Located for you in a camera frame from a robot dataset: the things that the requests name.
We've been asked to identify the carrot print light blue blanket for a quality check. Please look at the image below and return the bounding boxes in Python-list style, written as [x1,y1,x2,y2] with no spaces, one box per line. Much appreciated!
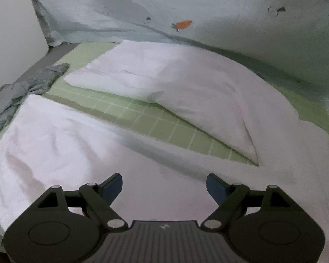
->
[26,0,329,117]

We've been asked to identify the dark grey mattress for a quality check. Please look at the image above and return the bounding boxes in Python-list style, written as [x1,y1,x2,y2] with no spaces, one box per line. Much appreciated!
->
[15,43,79,84]

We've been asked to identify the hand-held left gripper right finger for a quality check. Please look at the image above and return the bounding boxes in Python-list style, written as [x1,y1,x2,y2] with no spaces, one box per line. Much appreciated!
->
[201,173,293,229]

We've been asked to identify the white board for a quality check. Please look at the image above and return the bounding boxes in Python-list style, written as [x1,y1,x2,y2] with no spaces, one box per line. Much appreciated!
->
[0,0,49,96]

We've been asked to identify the white garment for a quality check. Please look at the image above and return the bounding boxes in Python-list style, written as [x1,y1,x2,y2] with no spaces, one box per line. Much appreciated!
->
[0,40,329,231]

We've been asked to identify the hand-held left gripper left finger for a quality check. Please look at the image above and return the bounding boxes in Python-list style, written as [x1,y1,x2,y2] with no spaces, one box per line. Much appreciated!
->
[37,173,128,229]

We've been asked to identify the green checked mat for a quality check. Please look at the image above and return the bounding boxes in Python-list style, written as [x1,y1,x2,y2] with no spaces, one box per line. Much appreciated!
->
[0,42,329,231]

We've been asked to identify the grey garment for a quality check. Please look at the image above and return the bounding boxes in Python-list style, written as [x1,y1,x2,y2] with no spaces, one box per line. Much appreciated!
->
[0,62,71,139]

